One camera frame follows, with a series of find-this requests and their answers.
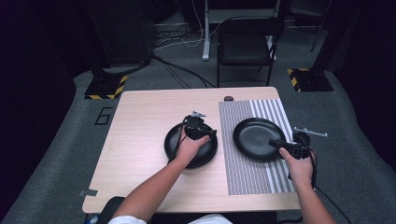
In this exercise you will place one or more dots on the white desk frame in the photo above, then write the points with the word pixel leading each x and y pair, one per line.
pixel 206 37

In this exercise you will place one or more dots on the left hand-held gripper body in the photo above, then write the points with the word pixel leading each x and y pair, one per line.
pixel 194 126

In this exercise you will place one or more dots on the black folding chair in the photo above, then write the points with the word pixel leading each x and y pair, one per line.
pixel 246 46

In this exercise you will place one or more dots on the black stand with hazard-striped base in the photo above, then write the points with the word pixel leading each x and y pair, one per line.
pixel 311 81
pixel 106 87

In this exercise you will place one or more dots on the person's white clothing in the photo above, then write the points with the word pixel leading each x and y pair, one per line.
pixel 211 219

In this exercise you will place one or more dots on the black plate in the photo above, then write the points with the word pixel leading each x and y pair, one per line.
pixel 200 164
pixel 206 152
pixel 252 137

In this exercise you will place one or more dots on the person's right hand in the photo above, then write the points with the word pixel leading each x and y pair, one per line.
pixel 300 171

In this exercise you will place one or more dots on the dark table grommet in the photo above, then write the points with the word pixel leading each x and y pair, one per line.
pixel 228 98

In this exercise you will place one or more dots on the brown striped placemat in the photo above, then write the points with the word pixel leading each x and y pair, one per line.
pixel 246 177

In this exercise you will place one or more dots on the person's left hand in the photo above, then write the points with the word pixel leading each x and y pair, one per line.
pixel 188 151

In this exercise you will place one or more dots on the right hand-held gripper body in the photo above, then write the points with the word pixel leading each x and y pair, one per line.
pixel 301 146

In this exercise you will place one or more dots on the grey tape piece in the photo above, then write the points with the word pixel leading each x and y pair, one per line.
pixel 88 193

